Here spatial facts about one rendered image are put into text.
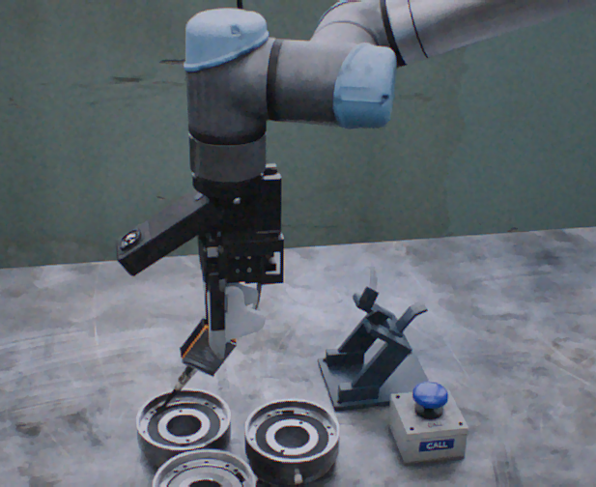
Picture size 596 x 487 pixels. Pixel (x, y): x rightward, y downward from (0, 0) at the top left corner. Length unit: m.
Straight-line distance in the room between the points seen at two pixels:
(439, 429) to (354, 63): 0.43
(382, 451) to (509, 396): 0.20
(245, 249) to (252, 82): 0.18
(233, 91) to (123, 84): 1.69
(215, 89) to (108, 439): 0.45
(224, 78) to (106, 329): 0.53
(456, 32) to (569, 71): 1.89
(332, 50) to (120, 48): 1.69
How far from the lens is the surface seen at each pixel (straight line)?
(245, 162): 0.88
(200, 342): 1.00
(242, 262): 0.94
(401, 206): 2.80
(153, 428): 1.07
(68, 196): 2.66
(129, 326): 1.28
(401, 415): 1.06
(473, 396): 1.18
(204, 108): 0.86
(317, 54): 0.84
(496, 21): 0.94
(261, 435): 1.05
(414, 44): 0.94
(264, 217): 0.93
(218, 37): 0.83
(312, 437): 1.05
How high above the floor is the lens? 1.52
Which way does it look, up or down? 29 degrees down
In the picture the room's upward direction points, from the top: 1 degrees clockwise
